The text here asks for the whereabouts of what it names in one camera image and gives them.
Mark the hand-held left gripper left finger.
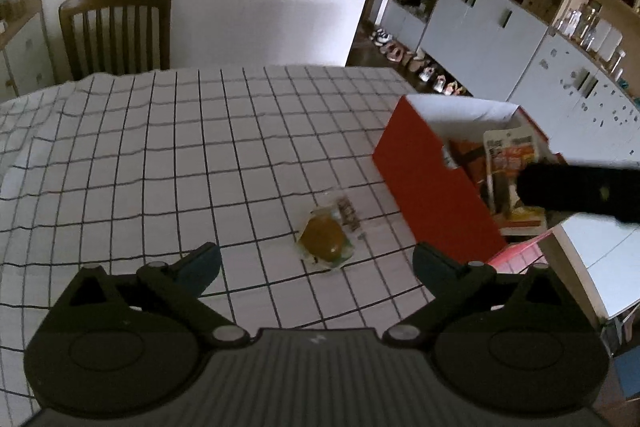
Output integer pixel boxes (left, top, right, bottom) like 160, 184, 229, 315
69, 242, 251, 349

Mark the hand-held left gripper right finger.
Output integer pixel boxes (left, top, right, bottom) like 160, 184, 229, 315
381, 242, 571, 349

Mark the orange printed snack packet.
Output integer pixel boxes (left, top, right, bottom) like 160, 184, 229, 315
481, 127, 547, 215

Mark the red cardboard box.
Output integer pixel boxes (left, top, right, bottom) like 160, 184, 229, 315
372, 94, 569, 275

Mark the brown striped snack packet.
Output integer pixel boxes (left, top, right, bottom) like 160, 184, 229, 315
446, 138, 489, 188

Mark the bun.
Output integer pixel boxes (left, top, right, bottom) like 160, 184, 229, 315
296, 193, 367, 271

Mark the white side table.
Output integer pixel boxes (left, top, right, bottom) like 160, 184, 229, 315
537, 211, 640, 323

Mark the checked white tablecloth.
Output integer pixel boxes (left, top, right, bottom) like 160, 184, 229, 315
0, 66, 551, 408

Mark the row of glass jars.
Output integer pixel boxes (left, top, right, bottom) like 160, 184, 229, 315
555, 4, 628, 72

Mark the row of shoes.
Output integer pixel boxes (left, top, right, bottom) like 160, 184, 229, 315
369, 28, 471, 98

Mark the blue object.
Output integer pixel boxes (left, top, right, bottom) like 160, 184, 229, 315
614, 347, 640, 408

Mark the wooden white sideboard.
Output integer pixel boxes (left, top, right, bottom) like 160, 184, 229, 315
0, 0, 56, 102

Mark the grey wall cabinet unit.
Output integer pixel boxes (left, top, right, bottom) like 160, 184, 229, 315
372, 0, 640, 168

